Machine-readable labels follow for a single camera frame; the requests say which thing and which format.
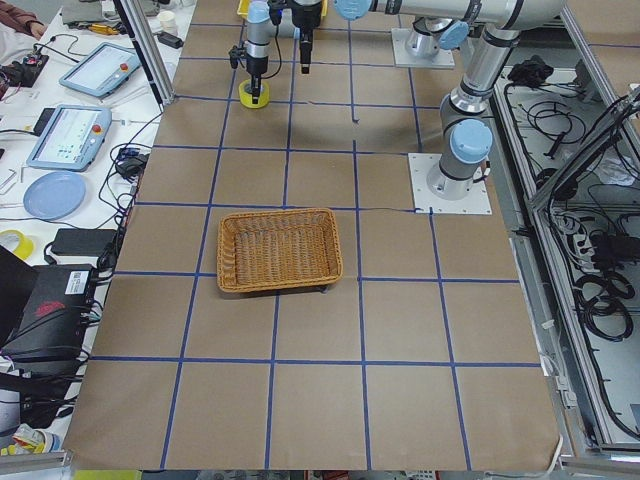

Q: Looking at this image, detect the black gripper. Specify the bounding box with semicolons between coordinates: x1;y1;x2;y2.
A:
267;0;321;75
229;42;269;104

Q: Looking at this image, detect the spare yellow tape roll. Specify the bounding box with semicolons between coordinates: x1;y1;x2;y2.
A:
0;229;34;260

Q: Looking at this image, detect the white paper cup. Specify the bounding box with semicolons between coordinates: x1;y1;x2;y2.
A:
157;10;178;35

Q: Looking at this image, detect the far teach pendant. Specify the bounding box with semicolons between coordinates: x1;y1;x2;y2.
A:
59;42;141;98

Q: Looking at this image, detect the teach pendant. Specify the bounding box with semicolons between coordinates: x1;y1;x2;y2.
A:
26;105;112;171
59;42;141;98

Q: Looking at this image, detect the brown wicker basket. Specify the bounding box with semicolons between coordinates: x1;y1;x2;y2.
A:
217;208;343;293

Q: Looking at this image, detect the near teach pendant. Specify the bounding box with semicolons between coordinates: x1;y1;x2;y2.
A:
26;105;112;171

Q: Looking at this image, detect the blue plate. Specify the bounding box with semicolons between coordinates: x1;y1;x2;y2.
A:
23;171;86;220

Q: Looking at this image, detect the black power adapter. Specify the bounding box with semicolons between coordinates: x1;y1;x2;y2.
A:
44;228;116;265

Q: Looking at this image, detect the black computer box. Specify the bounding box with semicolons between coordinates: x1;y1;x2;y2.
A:
1;248;97;362

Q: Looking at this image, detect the aluminium frame post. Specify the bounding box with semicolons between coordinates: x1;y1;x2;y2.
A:
114;0;175;106

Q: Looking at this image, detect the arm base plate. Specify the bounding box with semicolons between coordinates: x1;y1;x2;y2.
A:
408;153;492;215
391;28;455;70

